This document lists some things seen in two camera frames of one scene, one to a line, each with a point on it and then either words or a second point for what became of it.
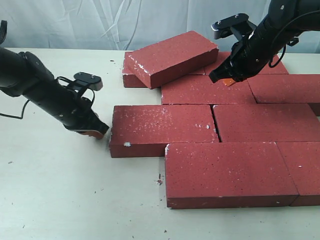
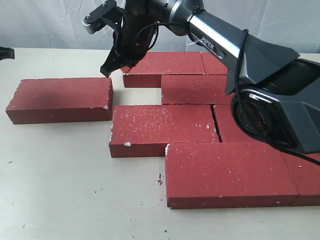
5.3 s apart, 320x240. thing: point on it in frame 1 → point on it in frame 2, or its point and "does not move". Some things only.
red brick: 302,160 does not move
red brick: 227,175 does not move
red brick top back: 159,63 → 61,100
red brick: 143,130 does not move
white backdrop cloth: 113,24 does not move
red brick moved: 202,90 does not move
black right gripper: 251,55 → 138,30
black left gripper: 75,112 → 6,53
